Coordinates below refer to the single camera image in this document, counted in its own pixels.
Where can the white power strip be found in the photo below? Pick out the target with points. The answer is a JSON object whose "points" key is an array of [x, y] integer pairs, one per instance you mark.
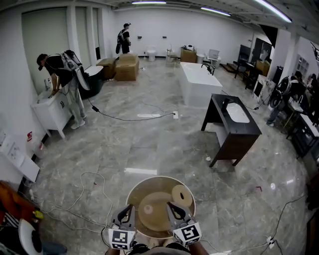
{"points": [[175, 115], [270, 240]]}

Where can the tall cardboard box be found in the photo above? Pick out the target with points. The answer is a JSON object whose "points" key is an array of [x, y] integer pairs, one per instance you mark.
{"points": [[188, 56]]}

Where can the small red floor scrap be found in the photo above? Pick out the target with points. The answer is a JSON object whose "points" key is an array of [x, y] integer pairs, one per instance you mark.
{"points": [[259, 188]]}

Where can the person's right forearm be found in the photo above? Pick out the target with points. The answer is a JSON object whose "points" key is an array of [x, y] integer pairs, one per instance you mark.
{"points": [[198, 249]]}

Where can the small cardboard box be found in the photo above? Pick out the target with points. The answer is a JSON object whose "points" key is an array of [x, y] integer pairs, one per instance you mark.
{"points": [[107, 67]]}

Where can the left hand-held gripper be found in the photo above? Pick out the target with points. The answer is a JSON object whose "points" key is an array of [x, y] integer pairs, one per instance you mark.
{"points": [[122, 239]]}

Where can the white vanity cabinet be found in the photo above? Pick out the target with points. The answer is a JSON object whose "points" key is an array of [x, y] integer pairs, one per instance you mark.
{"points": [[53, 109]]}

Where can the white chair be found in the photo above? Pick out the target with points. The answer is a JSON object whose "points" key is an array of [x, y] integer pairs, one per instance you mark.
{"points": [[213, 57]]}

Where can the wooden rack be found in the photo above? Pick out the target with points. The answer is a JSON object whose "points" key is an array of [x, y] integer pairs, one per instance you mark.
{"points": [[172, 56]]}

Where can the white freestanding bathtub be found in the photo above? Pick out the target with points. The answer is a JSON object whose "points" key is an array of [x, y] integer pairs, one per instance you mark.
{"points": [[199, 84]]}

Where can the black white-topped vanity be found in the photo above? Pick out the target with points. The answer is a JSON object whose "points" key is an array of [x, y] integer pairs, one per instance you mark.
{"points": [[305, 134]]}

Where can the person's left forearm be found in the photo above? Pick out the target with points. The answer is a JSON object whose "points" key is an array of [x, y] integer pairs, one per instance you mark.
{"points": [[109, 251]]}

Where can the large cardboard box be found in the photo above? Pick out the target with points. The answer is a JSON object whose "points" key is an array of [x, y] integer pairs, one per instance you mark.
{"points": [[127, 67]]}

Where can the person's dark clothing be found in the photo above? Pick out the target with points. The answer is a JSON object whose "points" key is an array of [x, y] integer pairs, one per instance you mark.
{"points": [[164, 251]]}

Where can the black vanity cabinet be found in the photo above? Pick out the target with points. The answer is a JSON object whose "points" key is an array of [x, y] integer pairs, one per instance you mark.
{"points": [[236, 142]]}

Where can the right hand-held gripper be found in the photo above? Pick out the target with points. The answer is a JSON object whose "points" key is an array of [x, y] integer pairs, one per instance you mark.
{"points": [[188, 232]]}

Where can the brown wooden furniture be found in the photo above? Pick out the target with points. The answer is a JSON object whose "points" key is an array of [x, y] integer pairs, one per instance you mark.
{"points": [[15, 201]]}

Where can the chrome faucet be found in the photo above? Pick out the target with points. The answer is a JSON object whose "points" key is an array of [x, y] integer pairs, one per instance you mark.
{"points": [[47, 84]]}

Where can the black bathtub faucet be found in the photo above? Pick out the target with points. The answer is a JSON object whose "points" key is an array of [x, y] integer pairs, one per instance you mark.
{"points": [[208, 68]]}

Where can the black basin faucet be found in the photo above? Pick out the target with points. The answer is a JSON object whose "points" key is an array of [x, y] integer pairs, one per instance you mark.
{"points": [[226, 102]]}

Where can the black tall cabinet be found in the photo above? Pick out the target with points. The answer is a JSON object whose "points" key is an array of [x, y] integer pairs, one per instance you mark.
{"points": [[243, 59]]}

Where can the white bucket red label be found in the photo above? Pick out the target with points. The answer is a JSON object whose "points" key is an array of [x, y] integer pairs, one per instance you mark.
{"points": [[40, 150]]}

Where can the white low cabinet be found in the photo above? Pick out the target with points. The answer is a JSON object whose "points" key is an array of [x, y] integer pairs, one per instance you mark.
{"points": [[22, 164]]}

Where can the white sink basin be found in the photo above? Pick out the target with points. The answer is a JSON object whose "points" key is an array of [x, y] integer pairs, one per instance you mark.
{"points": [[238, 114]]}

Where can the dark bathtub white rim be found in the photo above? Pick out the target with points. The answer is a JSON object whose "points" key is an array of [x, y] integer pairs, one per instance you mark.
{"points": [[94, 82]]}

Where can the round beige-rimmed container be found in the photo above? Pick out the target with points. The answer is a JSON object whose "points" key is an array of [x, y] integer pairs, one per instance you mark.
{"points": [[159, 185]]}

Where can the yellow small object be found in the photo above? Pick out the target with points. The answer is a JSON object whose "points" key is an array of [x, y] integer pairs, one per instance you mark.
{"points": [[38, 215]]}

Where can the white toilet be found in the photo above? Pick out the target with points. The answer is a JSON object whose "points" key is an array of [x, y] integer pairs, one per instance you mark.
{"points": [[151, 53]]}

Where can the ceiling light tube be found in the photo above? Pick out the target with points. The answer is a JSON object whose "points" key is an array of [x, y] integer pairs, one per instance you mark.
{"points": [[215, 11], [148, 2], [274, 10]]}

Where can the round beige lid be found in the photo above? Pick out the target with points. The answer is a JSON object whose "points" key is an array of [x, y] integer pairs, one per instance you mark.
{"points": [[157, 214]]}

